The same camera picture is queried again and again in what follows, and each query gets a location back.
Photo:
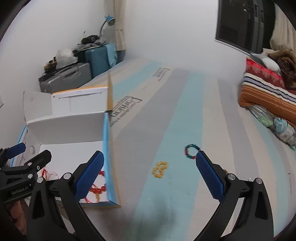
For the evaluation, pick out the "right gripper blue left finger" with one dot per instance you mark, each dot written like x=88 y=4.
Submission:
x=86 y=174

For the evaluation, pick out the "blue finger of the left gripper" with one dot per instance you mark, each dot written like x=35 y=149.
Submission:
x=36 y=163
x=15 y=150

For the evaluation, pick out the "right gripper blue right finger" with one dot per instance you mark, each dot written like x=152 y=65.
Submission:
x=212 y=175

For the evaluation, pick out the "left hand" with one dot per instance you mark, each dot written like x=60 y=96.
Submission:
x=14 y=214

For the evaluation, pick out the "white cardboard box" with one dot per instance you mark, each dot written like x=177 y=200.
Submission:
x=72 y=125

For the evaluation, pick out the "floral blanket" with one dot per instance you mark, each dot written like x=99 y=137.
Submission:
x=280 y=127

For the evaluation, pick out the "grey suitcase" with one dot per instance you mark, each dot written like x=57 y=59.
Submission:
x=70 y=77

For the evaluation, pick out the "red striped pillow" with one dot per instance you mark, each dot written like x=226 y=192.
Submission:
x=265 y=88

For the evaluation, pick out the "white plastic bag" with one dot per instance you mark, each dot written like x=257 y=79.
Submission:
x=64 y=58

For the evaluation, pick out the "teal suitcase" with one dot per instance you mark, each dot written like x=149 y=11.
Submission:
x=101 y=59

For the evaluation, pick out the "white pillow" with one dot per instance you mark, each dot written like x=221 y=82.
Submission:
x=270 y=64

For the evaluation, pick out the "pile of dark clothes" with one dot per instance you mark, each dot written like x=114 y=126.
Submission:
x=92 y=41

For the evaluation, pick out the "brown fuzzy blanket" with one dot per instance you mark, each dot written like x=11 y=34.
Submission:
x=286 y=61

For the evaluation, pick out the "dark window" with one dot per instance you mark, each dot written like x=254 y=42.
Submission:
x=246 y=24

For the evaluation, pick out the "blue desk lamp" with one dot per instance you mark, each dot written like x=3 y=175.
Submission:
x=109 y=20

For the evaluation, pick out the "beige curtain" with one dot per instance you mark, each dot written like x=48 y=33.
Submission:
x=119 y=27

